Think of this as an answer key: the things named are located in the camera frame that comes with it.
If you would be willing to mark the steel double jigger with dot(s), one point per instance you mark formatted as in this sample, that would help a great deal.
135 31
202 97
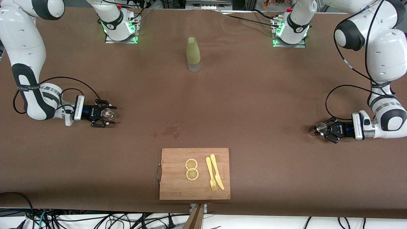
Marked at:
321 127

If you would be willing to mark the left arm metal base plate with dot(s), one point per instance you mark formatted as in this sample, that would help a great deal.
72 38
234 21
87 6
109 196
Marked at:
289 45

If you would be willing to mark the wooden cutting board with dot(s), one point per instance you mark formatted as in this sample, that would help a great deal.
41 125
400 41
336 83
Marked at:
175 187

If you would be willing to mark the yellow plastic fork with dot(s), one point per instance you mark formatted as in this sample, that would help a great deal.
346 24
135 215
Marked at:
209 168

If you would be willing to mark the brown table cover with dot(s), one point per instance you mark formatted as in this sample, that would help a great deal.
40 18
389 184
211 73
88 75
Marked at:
254 95

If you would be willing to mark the yellow plastic knife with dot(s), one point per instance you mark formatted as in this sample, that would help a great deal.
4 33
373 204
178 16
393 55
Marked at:
215 167

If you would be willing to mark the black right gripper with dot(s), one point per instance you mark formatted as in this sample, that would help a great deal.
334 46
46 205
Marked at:
90 113

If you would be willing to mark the clear glass measuring cup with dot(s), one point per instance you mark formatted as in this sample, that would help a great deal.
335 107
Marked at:
108 113

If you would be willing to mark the green sleeved glass bottle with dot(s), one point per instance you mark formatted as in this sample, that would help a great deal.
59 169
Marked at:
193 54

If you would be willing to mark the grey power strip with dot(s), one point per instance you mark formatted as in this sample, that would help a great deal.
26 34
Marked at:
208 6

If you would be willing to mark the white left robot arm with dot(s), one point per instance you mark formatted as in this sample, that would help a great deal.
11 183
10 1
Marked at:
388 47

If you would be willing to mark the lemon slice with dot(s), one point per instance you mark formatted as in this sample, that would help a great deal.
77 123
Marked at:
192 174
191 164

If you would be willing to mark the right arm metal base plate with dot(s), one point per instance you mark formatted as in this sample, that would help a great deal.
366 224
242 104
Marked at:
120 41

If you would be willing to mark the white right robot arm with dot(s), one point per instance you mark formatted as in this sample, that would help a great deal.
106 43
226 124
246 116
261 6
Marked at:
19 38

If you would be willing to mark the metal post bracket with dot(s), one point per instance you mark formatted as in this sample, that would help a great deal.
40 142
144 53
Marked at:
191 208

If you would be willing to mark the colourful packets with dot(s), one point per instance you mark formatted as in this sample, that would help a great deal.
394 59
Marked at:
275 3

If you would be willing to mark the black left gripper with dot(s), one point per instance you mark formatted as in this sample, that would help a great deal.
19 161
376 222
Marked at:
342 129

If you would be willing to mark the vertical camera stand post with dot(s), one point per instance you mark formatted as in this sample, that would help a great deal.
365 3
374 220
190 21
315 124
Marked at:
195 221

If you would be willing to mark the scattered metal bits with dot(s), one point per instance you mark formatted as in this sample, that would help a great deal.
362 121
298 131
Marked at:
170 130

